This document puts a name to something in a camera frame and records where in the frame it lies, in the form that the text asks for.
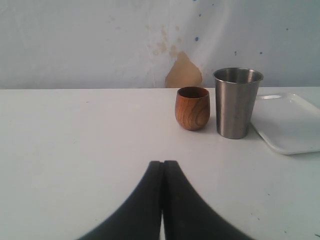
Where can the white rectangular tray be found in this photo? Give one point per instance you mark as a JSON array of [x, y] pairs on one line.
[[288, 123]]

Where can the brown wooden cup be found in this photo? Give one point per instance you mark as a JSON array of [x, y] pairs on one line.
[[192, 107]]

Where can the stainless steel cup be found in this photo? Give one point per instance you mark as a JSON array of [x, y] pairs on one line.
[[236, 90]]

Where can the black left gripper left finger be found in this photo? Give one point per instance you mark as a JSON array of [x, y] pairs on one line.
[[140, 216]]

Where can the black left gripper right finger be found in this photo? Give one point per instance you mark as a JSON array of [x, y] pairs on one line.
[[186, 215]]

